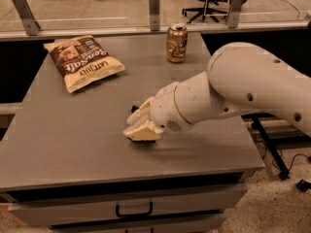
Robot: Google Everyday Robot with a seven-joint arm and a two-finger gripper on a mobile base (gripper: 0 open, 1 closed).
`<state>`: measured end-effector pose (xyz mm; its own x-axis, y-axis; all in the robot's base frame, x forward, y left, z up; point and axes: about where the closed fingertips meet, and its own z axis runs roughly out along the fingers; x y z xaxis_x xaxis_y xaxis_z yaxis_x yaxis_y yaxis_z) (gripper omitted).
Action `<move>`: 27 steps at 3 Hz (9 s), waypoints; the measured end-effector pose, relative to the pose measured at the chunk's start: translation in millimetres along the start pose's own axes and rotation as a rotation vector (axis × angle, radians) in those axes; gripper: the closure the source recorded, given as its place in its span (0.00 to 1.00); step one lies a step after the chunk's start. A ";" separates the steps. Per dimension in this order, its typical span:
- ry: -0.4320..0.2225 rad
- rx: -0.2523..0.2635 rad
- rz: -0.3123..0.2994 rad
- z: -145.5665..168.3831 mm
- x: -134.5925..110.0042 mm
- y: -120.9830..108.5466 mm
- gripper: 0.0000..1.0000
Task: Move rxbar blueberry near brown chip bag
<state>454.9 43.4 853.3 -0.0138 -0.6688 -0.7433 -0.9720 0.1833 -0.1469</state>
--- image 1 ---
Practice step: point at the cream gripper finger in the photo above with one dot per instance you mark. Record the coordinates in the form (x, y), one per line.
(148, 131)
(140, 115)

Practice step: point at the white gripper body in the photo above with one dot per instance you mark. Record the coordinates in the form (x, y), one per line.
(164, 108)

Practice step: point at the dark blue rxbar wrapper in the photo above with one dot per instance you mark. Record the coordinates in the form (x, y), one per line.
(140, 127)

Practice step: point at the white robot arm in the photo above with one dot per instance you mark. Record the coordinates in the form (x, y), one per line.
(240, 78)

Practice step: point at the brown sea salt chip bag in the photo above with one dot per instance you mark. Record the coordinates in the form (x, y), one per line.
(81, 61)

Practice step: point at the gold soda can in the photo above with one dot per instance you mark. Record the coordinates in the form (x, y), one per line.
(177, 38)

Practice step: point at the grey drawer cabinet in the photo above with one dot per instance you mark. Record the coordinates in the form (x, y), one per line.
(65, 162)

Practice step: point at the black stand leg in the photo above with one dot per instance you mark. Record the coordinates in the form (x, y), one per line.
(284, 171)

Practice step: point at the black upper drawer handle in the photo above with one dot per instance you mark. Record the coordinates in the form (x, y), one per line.
(123, 211)

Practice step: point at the right metal railing bracket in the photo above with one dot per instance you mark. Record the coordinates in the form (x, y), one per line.
(233, 15)

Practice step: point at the metal railing bracket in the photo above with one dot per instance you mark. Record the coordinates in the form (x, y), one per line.
(233, 15)
(30, 24)
(154, 7)

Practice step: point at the middle metal railing bracket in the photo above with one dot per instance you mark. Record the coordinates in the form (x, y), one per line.
(154, 7)

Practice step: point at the left metal railing bracket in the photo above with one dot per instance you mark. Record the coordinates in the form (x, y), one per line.
(30, 24)

